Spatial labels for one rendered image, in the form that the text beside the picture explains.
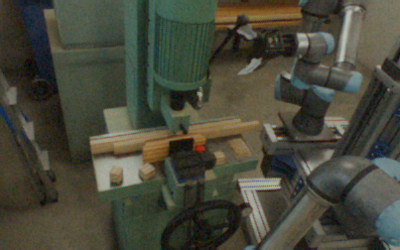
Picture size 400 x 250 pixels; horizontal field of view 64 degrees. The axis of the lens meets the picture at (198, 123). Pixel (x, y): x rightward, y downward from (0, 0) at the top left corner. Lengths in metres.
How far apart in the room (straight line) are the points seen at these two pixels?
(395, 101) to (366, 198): 0.60
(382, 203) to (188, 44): 0.62
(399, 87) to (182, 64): 0.75
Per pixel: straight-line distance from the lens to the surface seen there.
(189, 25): 0.91
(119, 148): 1.19
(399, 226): 0.79
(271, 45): 0.99
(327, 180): 0.83
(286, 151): 1.65
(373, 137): 1.41
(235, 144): 1.27
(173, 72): 0.98
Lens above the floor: 1.74
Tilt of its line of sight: 38 degrees down
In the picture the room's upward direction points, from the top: 8 degrees clockwise
